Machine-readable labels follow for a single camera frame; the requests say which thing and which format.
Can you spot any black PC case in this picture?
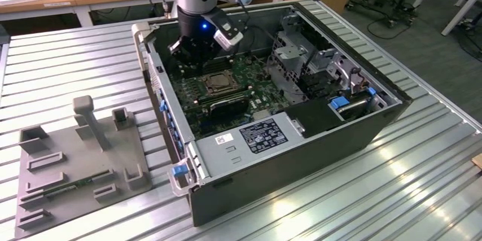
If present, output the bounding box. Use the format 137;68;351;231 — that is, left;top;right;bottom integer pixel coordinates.
131;0;414;227

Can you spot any silver finned heat sink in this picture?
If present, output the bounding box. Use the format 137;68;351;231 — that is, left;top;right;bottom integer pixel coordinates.
252;110;275;121

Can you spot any CPU socket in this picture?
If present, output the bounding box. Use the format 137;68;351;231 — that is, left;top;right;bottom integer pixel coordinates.
201;71;239;97

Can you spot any blue disk carrier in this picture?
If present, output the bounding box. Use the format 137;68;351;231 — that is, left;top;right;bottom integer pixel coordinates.
325;97;349;111

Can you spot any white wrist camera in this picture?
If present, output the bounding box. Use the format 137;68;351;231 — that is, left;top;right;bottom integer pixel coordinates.
201;12;244;50

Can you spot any dark wrist camera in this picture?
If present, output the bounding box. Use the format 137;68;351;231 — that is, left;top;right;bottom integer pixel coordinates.
167;40;185;59

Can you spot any grey power supply unit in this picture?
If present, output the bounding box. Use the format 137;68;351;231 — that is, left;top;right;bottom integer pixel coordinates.
187;112;307;179

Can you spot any silver drive bracket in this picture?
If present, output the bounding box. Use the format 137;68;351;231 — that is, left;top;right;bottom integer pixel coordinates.
313;49;370;97

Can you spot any metal socket cover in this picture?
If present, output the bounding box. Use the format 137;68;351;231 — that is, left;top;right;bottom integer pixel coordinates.
203;72;237;95

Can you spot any green motherboard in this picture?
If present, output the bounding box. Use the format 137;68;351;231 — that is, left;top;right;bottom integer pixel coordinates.
167;54;305;137

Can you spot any silver drive cage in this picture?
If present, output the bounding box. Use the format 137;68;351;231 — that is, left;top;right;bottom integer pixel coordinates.
267;12;341;99

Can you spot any black plastic shroud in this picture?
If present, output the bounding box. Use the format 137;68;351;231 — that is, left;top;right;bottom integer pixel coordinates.
284;101;347;139

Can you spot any grey parts rack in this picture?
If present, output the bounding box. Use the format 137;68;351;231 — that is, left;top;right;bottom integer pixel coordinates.
13;95;153;239

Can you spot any black graphics card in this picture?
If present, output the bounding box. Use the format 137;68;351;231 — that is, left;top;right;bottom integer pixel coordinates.
208;95;249;121

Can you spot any silver CPU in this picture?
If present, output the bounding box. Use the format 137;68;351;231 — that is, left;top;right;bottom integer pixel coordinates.
208;75;231;90

